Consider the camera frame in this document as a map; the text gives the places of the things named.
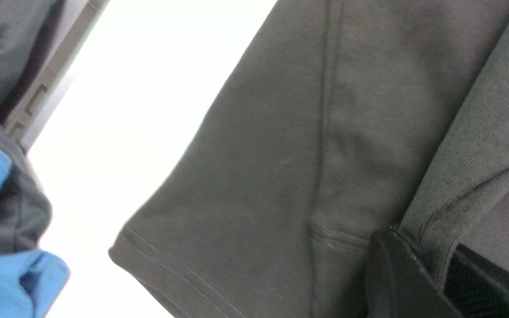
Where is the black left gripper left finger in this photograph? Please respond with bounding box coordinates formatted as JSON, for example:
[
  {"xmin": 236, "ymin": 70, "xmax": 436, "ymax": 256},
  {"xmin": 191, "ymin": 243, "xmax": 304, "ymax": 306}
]
[{"xmin": 365, "ymin": 230, "xmax": 462, "ymax": 318}]

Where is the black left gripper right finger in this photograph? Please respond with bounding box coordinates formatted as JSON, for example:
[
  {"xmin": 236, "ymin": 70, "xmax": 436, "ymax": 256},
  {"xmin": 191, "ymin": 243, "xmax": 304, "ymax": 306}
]
[{"xmin": 444, "ymin": 244, "xmax": 509, "ymax": 318}]

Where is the gray long-sleeved shirt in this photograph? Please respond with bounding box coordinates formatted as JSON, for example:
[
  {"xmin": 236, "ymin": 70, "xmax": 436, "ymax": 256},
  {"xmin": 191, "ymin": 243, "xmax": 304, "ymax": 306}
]
[{"xmin": 109, "ymin": 0, "xmax": 509, "ymax": 318}]

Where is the blue crumpled shirt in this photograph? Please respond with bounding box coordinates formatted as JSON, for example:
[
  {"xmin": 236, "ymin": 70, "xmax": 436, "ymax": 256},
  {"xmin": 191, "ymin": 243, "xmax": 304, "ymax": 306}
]
[{"xmin": 0, "ymin": 138, "xmax": 69, "ymax": 318}]

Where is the dark teal crumpled shirt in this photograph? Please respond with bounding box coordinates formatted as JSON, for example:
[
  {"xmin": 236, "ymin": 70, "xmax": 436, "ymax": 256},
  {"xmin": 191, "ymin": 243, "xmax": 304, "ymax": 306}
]
[{"xmin": 0, "ymin": 0, "xmax": 57, "ymax": 256}]

